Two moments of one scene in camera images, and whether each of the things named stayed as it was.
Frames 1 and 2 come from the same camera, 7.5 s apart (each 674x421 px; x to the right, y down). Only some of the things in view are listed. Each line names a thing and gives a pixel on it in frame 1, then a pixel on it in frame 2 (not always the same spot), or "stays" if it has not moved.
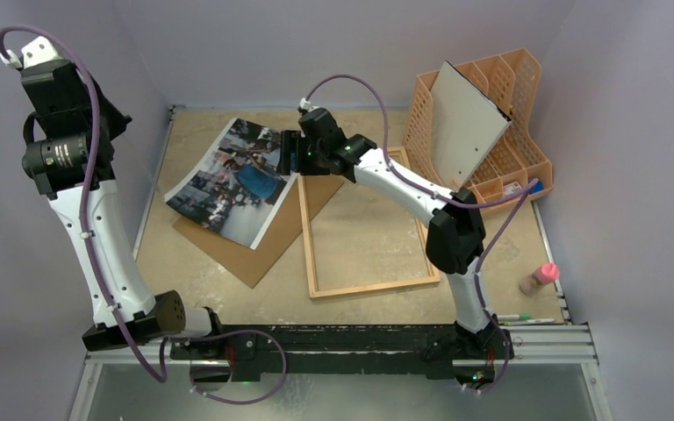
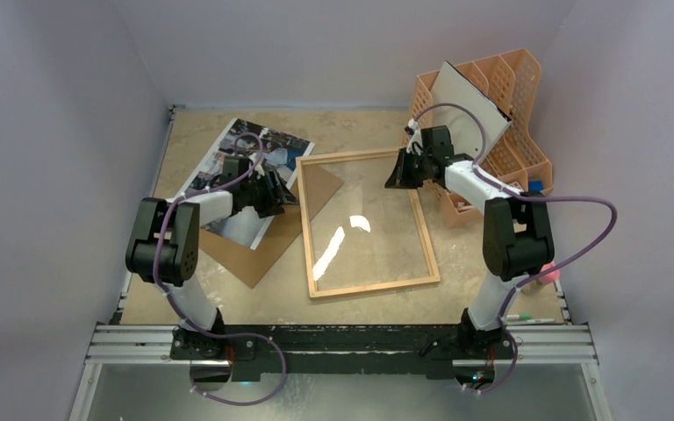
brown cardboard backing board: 287,220 stays
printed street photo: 236,190 stays
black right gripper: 286,152 → 409,168
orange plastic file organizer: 517,169 stays
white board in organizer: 466,126 stays
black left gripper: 118,119 → 276,197
